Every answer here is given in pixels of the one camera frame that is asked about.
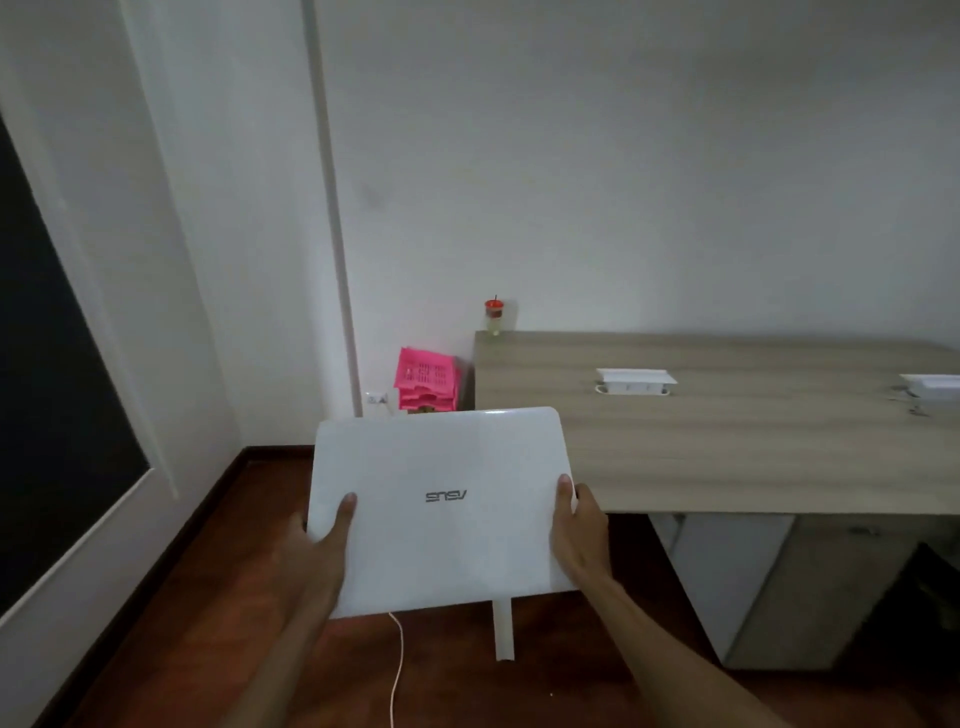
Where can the person's left hand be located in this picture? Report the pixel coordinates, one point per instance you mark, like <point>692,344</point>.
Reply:
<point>311,555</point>

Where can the person's left thumb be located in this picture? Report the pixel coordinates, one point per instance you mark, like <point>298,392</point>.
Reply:
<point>341,516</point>

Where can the white laptop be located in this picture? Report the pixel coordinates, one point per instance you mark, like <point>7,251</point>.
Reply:
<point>442,517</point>

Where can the white desk cabinet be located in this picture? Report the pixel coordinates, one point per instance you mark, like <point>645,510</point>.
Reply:
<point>739,585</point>

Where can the red lidded drink cup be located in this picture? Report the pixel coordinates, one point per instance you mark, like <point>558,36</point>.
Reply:
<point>493,316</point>

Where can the white desk socket box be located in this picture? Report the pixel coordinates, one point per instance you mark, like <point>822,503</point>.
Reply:
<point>634,381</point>
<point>931,388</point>

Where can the person's right forearm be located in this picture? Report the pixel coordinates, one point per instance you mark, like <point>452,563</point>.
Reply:
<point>675,656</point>

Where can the person's right thumb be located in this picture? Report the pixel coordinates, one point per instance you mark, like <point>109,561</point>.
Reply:
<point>564,499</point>

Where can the person's left forearm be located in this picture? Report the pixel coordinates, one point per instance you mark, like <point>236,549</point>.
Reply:
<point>281,664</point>

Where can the pink plastic basket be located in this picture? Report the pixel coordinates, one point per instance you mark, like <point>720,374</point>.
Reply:
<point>426,381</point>

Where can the white wall conduit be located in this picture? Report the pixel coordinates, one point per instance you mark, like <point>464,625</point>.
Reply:
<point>330,202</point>

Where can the white table leg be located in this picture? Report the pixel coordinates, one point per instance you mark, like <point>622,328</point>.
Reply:
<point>503,628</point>

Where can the wooden desk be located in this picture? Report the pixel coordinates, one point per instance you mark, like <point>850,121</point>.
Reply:
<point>720,435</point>

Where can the white wall socket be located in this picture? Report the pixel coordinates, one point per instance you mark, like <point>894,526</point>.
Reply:
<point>377,398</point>

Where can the person's right hand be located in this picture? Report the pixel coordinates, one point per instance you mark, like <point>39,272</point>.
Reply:
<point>581,536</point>

